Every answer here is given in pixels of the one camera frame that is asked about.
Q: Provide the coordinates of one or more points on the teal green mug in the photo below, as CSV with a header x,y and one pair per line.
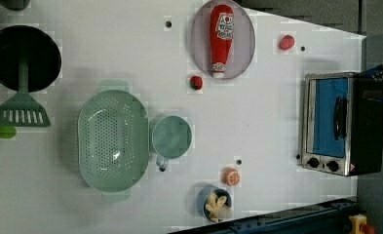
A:
x,y
171,138

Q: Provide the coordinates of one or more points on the small red strawberry toy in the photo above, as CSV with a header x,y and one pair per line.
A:
x,y
196,83

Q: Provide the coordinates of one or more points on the orange slice toy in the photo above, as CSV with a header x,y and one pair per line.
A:
x,y
232,177

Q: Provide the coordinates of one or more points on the green perforated colander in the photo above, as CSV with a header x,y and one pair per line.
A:
x,y
113,141

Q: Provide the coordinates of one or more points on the grey round plate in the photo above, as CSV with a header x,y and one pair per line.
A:
x,y
243,45

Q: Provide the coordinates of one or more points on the peeled banana toy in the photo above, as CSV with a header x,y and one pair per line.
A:
x,y
217,208

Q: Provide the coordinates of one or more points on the blue bowl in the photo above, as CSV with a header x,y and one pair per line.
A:
x,y
203,196

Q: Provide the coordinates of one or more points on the red ketchup bottle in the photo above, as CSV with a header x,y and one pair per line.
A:
x,y
221,38

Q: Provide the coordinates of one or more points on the large red strawberry toy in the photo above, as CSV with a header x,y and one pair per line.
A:
x,y
286,43

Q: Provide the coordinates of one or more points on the silver black toaster oven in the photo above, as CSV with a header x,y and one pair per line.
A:
x,y
342,131

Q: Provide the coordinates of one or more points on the green slotted spatula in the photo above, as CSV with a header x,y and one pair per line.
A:
x,y
22,110

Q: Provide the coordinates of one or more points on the black round pot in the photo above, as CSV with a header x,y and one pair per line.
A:
x,y
43,55

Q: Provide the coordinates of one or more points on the lime green round object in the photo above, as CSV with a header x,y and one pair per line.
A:
x,y
7,131

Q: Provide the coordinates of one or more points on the yellow red emergency button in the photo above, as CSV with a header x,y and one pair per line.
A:
x,y
360,225

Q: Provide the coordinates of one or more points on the dark cylinder cup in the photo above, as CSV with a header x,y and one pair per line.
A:
x,y
15,5

